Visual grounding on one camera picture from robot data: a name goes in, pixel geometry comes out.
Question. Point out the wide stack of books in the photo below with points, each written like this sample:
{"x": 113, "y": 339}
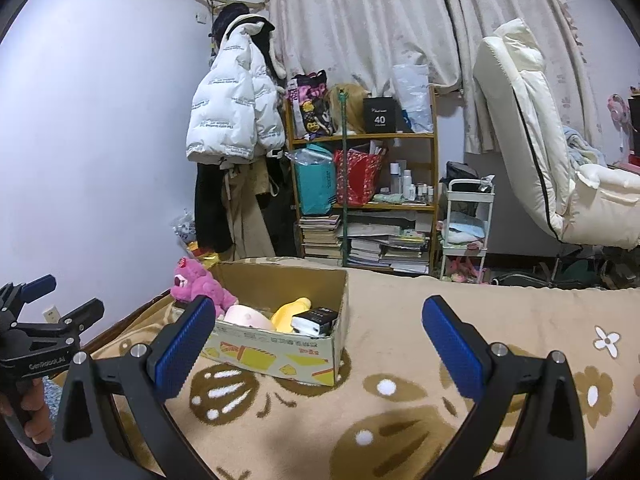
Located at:
{"x": 390, "y": 247}

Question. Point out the blonde wig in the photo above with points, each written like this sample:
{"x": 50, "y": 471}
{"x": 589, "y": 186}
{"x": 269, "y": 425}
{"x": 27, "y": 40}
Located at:
{"x": 352, "y": 107}

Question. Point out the white recliner chair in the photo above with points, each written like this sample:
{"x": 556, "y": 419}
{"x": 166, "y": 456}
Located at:
{"x": 520, "y": 110}

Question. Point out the black box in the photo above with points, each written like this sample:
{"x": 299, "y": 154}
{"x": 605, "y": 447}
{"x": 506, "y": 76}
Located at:
{"x": 380, "y": 115}

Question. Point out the black tissue pack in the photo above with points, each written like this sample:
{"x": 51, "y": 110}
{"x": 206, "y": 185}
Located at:
{"x": 315, "y": 320}

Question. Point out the person's left hand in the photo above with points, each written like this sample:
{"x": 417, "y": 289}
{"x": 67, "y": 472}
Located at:
{"x": 37, "y": 410}

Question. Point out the wooden shelf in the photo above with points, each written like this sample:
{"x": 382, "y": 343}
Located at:
{"x": 360, "y": 136}

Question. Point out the beige coat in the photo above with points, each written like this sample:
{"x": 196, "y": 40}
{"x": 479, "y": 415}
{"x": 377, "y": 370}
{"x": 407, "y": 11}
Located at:
{"x": 247, "y": 210}

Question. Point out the pink bear plush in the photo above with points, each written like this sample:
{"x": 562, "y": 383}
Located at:
{"x": 200, "y": 282}

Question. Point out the colourful cartoon bag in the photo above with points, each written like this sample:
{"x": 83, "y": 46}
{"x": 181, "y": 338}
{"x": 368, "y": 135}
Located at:
{"x": 312, "y": 105}

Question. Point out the black coat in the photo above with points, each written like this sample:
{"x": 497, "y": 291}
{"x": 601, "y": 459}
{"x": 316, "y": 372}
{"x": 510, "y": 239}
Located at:
{"x": 212, "y": 210}

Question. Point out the green pole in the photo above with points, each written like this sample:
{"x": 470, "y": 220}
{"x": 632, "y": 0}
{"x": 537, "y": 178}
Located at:
{"x": 344, "y": 185}

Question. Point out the white plastic bag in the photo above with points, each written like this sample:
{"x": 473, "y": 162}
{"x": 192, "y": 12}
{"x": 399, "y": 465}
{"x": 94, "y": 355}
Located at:
{"x": 412, "y": 95}

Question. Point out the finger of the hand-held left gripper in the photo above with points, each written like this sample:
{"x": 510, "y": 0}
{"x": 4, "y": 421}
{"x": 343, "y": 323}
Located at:
{"x": 85, "y": 312}
{"x": 37, "y": 286}

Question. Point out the printed cardboard box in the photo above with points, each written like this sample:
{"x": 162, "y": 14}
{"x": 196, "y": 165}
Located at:
{"x": 280, "y": 355}

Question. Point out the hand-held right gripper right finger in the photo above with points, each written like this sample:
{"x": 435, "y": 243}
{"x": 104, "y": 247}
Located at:
{"x": 450, "y": 345}

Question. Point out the patterned clear plastic bag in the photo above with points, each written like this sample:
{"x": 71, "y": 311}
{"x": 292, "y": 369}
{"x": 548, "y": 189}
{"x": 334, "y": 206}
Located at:
{"x": 185, "y": 227}

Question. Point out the white rolling cart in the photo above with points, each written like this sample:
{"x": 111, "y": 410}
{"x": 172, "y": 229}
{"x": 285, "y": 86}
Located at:
{"x": 487, "y": 210}

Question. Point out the pink roll cake plush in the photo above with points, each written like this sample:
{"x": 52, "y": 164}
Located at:
{"x": 247, "y": 316}

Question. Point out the yellow plush toy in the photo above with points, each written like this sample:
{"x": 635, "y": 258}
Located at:
{"x": 287, "y": 315}

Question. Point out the white wall socket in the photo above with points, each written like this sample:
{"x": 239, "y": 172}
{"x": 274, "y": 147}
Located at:
{"x": 51, "y": 315}

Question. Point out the group of small cosmetic bottles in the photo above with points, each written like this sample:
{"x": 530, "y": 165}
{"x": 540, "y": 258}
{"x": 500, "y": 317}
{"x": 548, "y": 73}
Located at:
{"x": 407, "y": 182}

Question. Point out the teal bag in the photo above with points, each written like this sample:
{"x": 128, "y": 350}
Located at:
{"x": 315, "y": 185}

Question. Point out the beige printed blanket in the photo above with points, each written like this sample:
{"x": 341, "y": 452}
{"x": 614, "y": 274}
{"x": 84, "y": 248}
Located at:
{"x": 400, "y": 300}

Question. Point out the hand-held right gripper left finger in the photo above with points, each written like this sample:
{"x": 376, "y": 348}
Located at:
{"x": 185, "y": 345}

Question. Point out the pink desk fan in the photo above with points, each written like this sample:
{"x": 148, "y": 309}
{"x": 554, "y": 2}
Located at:
{"x": 616, "y": 107}

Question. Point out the short stack of books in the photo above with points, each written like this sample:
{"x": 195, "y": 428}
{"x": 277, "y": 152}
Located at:
{"x": 320, "y": 237}

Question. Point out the floral curtain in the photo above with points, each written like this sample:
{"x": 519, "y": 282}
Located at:
{"x": 375, "y": 10}

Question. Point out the light blue towel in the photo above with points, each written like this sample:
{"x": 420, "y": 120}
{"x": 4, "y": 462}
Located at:
{"x": 580, "y": 145}

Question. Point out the red patterned bag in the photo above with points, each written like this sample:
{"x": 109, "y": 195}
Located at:
{"x": 357, "y": 177}

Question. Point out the white puffer jacket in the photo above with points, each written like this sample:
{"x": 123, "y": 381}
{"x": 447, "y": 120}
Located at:
{"x": 225, "y": 110}

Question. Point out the black hat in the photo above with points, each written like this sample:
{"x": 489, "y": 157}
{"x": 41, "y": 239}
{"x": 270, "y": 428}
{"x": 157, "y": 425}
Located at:
{"x": 230, "y": 17}

